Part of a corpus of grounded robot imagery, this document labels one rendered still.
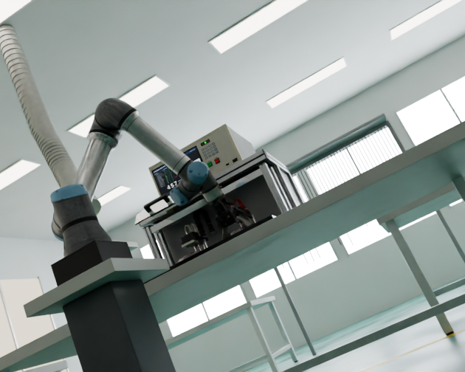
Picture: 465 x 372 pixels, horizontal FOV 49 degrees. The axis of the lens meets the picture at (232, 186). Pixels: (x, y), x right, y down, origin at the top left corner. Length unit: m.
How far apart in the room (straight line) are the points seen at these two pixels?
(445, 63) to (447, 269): 3.23
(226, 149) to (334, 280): 6.34
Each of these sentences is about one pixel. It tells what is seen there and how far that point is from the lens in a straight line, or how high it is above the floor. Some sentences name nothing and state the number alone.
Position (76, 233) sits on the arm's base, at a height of 0.89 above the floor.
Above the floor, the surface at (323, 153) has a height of 1.90.
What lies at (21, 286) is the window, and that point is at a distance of 8.47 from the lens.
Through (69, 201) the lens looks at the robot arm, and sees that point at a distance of 1.67.
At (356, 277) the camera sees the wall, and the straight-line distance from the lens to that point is 8.45.
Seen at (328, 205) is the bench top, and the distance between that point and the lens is 1.77.
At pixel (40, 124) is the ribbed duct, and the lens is 3.93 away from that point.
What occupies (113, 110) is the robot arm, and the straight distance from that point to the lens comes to 1.89.
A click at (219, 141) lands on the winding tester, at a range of 2.35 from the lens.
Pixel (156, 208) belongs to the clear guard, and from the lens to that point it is 2.12.
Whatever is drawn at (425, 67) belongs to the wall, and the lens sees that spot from 8.96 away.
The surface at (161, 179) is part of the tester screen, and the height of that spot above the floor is 1.23.
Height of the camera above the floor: 0.40
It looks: 16 degrees up
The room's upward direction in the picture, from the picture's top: 24 degrees counter-clockwise
